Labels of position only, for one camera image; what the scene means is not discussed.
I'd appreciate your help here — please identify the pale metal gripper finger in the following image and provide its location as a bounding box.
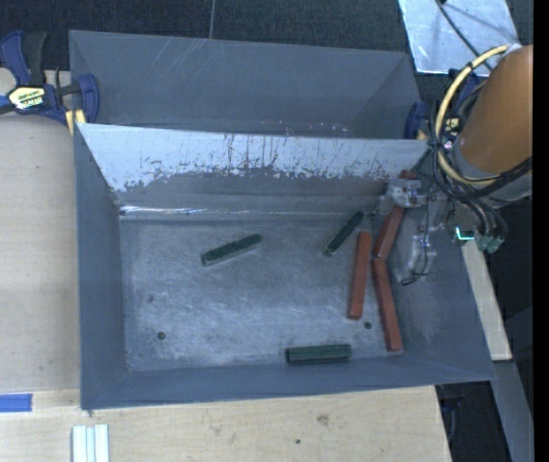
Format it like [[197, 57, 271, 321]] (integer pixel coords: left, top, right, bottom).
[[378, 177, 423, 217], [399, 233, 438, 287]]

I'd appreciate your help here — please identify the dark green flat block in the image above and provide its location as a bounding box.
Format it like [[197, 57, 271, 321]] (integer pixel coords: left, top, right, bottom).
[[284, 343, 353, 367], [322, 209, 367, 258], [200, 233, 264, 268]]

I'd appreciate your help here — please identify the red-brown flat block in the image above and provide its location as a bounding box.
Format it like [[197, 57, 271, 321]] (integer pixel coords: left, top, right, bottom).
[[372, 169, 419, 261], [346, 230, 374, 321], [371, 255, 405, 353]]

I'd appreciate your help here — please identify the grey metal bin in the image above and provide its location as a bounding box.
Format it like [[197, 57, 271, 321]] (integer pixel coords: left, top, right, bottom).
[[67, 29, 498, 411]]

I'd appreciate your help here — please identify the pale wood board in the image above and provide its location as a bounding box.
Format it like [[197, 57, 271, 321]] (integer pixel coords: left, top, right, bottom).
[[0, 113, 83, 395]]

